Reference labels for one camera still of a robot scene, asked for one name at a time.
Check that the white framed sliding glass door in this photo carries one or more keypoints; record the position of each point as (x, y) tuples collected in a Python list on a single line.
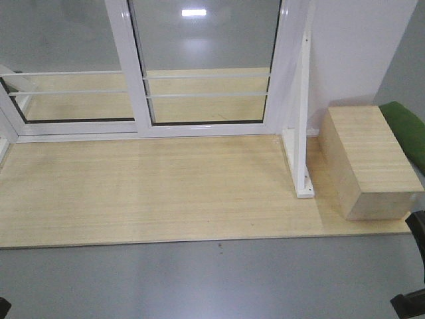
[(206, 129)]

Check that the white fixed glass door panel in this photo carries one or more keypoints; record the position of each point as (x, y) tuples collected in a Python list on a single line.
[(69, 68)]

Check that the black robot part right edge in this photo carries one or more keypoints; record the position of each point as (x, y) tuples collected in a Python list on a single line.
[(415, 222)]

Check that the black robot part lower left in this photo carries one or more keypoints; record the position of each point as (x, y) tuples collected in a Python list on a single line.
[(5, 307)]

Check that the light wooden box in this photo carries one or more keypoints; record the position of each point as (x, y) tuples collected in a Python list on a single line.
[(372, 175)]

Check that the light wooden platform board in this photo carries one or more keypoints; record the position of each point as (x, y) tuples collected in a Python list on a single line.
[(110, 192)]

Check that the green sandbag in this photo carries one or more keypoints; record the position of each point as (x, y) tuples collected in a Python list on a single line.
[(408, 130)]

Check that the white triangular support bracket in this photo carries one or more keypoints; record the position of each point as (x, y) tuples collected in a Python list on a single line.
[(295, 132)]

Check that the white door frame post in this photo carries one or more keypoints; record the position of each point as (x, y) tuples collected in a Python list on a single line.
[(299, 21)]

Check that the black bracket lower right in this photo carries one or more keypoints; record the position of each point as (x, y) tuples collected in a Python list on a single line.
[(409, 305)]

